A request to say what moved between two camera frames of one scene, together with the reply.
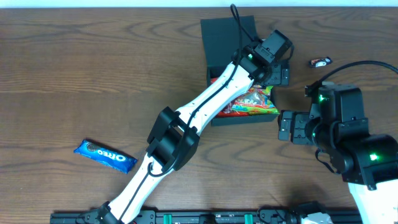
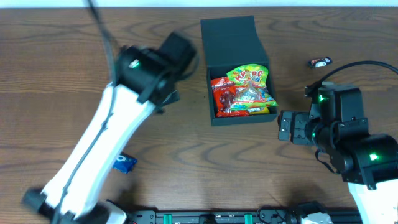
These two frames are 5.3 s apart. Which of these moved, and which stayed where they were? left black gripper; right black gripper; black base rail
Moved: left black gripper
Stayed: black base rail; right black gripper
